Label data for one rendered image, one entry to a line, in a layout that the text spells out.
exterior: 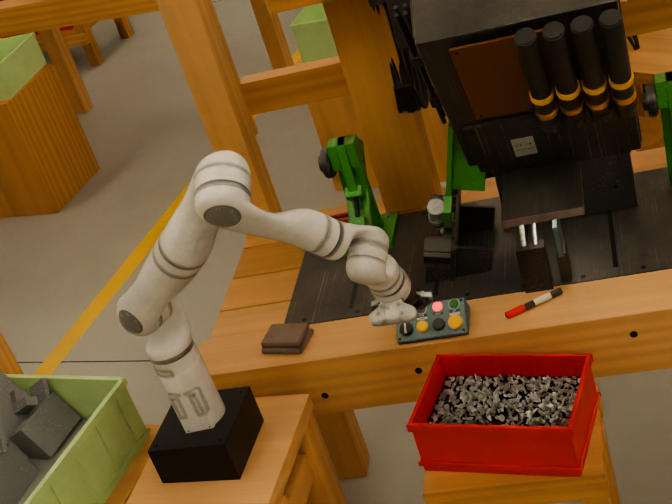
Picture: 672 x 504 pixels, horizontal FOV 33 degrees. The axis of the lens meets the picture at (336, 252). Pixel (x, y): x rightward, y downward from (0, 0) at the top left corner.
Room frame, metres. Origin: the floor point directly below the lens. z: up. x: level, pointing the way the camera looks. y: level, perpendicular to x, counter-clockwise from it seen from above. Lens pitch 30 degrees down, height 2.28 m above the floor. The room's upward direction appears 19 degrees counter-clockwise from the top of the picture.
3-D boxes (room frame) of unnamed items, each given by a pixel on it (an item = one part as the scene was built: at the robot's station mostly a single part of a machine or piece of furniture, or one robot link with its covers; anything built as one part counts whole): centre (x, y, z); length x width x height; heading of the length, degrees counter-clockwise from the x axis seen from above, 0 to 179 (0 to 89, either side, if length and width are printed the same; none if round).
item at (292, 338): (2.11, 0.16, 0.91); 0.10 x 0.08 x 0.03; 59
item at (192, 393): (1.89, 0.36, 1.03); 0.09 x 0.09 x 0.17; 75
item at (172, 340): (1.90, 0.37, 1.19); 0.09 x 0.09 x 0.17; 50
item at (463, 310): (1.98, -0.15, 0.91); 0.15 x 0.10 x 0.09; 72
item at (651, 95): (2.23, -0.76, 1.12); 0.08 x 0.03 x 0.08; 162
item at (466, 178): (2.17, -0.33, 1.17); 0.13 x 0.12 x 0.20; 72
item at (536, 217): (2.09, -0.46, 1.11); 0.39 x 0.16 x 0.03; 162
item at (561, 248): (2.03, -0.46, 0.97); 0.10 x 0.02 x 0.14; 162
